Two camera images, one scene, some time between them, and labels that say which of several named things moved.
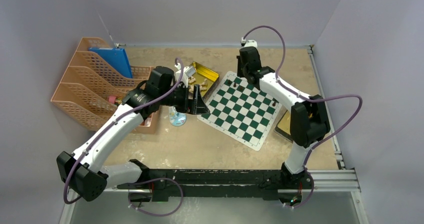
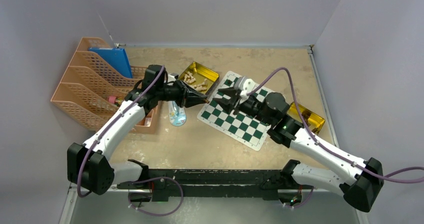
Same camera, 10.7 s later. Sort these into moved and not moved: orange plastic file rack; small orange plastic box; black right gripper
Moved: black right gripper
Not moved: orange plastic file rack; small orange plastic box
